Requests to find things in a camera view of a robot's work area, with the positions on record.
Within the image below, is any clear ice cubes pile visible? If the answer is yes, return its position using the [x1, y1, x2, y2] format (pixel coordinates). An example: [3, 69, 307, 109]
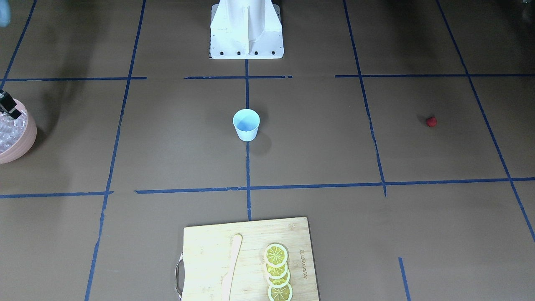
[0, 111, 28, 153]

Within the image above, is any light blue paper cup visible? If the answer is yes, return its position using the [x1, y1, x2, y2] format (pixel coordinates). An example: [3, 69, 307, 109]
[232, 109, 260, 142]

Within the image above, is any pink bowl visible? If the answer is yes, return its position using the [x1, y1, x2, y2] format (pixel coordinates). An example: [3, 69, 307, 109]
[0, 99, 38, 164]

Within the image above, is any bamboo cutting board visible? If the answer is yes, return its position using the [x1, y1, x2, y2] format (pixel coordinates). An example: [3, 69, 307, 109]
[177, 217, 320, 301]

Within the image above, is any yellow plastic knife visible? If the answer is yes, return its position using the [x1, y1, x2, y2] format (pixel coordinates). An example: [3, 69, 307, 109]
[221, 234, 242, 301]

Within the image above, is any lemon slice farthest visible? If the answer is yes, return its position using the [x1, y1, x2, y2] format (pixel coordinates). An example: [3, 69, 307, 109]
[264, 243, 289, 268]

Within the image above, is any lemon slice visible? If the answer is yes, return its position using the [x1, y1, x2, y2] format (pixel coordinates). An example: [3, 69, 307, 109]
[265, 263, 288, 280]
[267, 283, 293, 301]
[264, 243, 289, 268]
[266, 271, 291, 288]

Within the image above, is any lemon slice nearest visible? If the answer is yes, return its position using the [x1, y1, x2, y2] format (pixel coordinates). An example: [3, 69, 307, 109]
[267, 283, 293, 301]

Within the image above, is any red strawberry on table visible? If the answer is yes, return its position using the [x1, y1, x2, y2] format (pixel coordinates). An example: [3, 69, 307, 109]
[426, 116, 438, 127]

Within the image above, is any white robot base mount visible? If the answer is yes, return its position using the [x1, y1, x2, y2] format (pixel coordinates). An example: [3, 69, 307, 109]
[209, 0, 284, 60]

